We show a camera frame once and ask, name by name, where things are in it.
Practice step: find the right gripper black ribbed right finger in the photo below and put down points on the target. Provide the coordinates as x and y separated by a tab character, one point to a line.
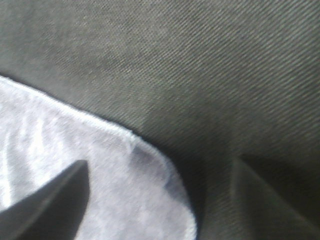
254	197

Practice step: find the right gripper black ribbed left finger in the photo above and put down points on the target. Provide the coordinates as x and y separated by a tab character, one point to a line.
53	212

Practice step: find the grey-blue towel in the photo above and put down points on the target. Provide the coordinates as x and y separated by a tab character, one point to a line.
136	193

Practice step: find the black table cloth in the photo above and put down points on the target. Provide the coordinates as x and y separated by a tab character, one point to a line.
192	77

